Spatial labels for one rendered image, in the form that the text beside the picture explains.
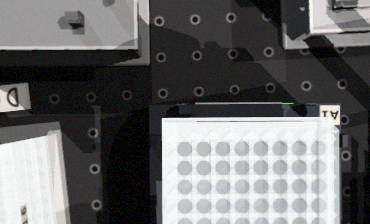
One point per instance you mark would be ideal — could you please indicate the grey regrip nest plate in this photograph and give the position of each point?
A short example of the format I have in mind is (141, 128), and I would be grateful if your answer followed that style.
(74, 33)

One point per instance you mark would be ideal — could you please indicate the white rectangular plate nest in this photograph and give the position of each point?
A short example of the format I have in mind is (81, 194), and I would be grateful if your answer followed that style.
(343, 23)

